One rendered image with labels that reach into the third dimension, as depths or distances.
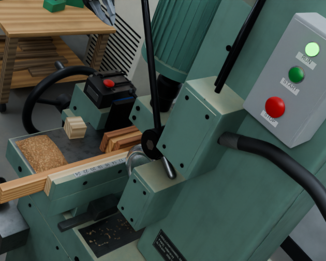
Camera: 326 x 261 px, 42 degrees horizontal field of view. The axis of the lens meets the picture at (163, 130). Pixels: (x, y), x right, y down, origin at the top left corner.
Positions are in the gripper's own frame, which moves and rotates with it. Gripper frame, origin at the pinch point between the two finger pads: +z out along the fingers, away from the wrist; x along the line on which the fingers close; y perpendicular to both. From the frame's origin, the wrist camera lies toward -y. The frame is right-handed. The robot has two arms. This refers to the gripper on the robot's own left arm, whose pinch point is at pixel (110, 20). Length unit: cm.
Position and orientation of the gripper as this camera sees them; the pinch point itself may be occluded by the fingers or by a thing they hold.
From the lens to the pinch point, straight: 129.5
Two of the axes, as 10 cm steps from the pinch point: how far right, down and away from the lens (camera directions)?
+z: 3.9, 7.7, 5.1
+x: 9.1, -4.1, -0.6
